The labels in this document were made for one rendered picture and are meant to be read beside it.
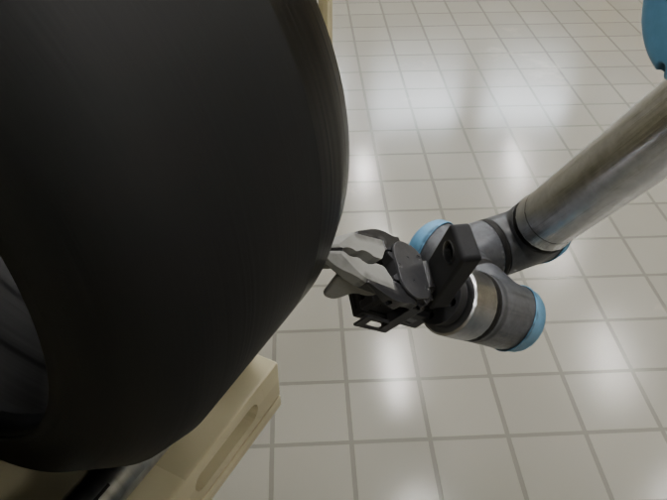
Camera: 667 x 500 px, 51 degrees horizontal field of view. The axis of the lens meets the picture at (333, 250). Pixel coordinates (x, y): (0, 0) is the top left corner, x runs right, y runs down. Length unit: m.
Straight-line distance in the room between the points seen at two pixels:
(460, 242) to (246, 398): 0.29
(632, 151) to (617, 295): 1.57
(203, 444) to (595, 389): 1.45
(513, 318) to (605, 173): 0.20
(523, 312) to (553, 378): 1.15
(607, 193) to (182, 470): 0.57
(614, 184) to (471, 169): 2.00
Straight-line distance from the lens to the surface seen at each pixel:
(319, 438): 1.84
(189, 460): 0.76
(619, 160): 0.84
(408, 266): 0.77
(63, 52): 0.38
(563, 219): 0.95
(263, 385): 0.82
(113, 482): 0.70
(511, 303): 0.89
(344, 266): 0.70
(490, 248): 1.00
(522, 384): 2.01
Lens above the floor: 1.48
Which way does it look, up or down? 39 degrees down
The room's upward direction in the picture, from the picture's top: straight up
